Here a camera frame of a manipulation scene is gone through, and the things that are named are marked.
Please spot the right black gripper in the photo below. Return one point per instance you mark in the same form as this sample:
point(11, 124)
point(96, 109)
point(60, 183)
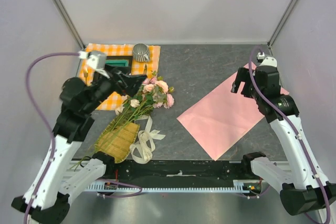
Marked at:
point(243, 75)

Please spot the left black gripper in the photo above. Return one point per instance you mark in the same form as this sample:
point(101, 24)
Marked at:
point(133, 82)

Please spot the peach rose stem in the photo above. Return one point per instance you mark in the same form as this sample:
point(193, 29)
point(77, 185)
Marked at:
point(157, 86)

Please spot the pink wrapping paper sheet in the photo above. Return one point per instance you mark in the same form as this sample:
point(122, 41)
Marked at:
point(224, 126)

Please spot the cream rose stem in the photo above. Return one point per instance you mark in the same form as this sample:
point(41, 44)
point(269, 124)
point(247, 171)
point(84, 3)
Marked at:
point(90, 152)

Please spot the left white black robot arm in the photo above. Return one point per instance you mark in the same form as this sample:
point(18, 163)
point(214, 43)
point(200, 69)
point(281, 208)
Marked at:
point(49, 199)

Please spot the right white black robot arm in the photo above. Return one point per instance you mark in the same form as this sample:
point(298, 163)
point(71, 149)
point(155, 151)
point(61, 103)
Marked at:
point(305, 188)

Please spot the orange white checkered cloth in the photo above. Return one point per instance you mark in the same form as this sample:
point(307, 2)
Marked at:
point(122, 55)

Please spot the black green square plate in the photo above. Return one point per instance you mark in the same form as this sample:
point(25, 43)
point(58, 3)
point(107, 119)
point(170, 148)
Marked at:
point(122, 62)

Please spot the grey striped mug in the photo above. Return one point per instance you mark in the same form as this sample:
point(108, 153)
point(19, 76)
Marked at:
point(141, 53)

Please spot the gold spoon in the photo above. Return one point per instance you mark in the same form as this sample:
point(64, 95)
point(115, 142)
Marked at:
point(85, 75)

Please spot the woven bamboo mat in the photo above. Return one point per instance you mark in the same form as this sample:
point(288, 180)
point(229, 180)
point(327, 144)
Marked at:
point(115, 140)

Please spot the cream ribbon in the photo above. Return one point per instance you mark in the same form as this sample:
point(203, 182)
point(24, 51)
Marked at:
point(142, 150)

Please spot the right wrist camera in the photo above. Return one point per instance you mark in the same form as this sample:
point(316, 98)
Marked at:
point(266, 60)

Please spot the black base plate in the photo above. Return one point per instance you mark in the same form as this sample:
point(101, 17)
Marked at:
point(180, 173)

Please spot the white cable duct strip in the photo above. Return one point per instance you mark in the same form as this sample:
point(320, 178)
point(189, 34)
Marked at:
point(236, 186)

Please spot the right aluminium frame post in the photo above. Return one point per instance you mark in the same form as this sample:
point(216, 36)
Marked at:
point(283, 20)

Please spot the aluminium frame post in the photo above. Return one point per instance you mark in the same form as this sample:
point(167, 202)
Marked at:
point(283, 20)
point(69, 23)

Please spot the left aluminium frame post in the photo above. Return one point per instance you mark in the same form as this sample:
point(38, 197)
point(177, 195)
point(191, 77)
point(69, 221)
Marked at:
point(69, 23)

